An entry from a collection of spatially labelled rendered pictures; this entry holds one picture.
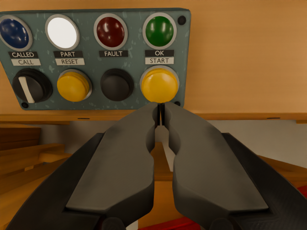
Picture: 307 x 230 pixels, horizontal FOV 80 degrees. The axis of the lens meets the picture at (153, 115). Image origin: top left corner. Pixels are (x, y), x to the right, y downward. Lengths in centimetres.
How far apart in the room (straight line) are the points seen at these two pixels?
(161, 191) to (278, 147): 105
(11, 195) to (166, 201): 33
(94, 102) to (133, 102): 3
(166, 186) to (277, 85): 19
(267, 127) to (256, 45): 105
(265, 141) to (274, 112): 103
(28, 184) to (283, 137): 121
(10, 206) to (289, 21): 55
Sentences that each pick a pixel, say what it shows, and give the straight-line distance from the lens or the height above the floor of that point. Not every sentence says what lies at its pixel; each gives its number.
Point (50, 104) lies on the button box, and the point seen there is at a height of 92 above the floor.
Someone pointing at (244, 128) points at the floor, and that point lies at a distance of 119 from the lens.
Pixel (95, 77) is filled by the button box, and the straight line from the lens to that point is 16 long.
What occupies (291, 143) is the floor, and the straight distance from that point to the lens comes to 132.
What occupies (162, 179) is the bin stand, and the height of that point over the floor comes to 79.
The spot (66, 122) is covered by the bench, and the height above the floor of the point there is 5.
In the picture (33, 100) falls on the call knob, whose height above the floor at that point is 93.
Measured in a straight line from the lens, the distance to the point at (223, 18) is 22.
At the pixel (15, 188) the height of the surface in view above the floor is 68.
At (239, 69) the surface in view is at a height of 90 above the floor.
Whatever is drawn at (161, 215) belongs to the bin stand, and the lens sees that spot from 31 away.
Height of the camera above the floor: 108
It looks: 86 degrees down
